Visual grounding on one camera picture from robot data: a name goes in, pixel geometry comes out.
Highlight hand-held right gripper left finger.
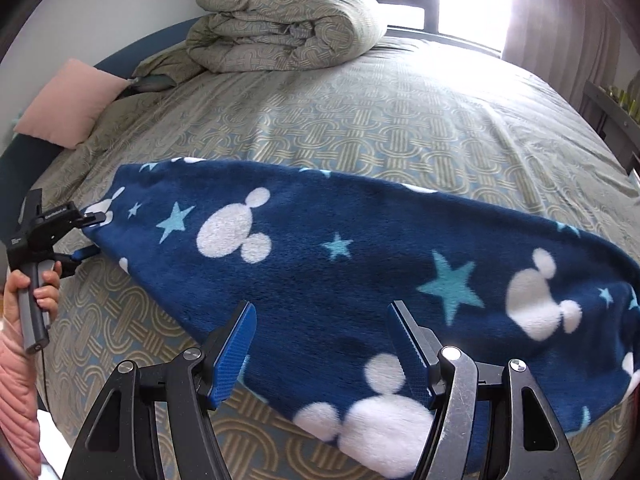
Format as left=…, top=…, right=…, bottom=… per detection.
left=62, top=301, right=258, bottom=480

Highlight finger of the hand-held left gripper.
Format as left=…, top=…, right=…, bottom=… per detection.
left=70, top=209, right=109, bottom=230
left=51, top=246, right=100, bottom=277

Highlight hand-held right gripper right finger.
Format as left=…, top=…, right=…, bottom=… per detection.
left=387, top=300, right=583, bottom=480

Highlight blue fleece star-print pants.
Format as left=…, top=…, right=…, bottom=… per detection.
left=80, top=157, right=640, bottom=479

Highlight person's left forearm pink sleeve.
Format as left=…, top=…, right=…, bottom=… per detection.
left=0, top=316, right=45, bottom=479

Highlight person's left hand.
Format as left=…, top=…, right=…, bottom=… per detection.
left=4, top=269, right=62, bottom=330

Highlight pink pillow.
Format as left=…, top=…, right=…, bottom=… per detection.
left=12, top=57, right=130, bottom=150

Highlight blue bed headboard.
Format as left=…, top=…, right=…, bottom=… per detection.
left=0, top=17, right=201, bottom=196

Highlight patterned olive pillow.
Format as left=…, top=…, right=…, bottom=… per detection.
left=131, top=47, right=203, bottom=93

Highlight bed with patterned olive sheet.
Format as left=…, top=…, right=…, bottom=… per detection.
left=10, top=35, right=640, bottom=480

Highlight grey pillow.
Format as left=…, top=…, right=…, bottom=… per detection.
left=186, top=0, right=387, bottom=74

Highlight grey dressing table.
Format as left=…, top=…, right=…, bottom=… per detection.
left=582, top=79, right=640, bottom=172

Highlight dark-framed window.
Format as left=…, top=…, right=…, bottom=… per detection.
left=350, top=0, right=506, bottom=57

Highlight yellow-green cosmetic bottles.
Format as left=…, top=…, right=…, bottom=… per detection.
left=606, top=71, right=640, bottom=111

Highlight beige curtain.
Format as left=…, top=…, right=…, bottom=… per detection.
left=500, top=0, right=623, bottom=81

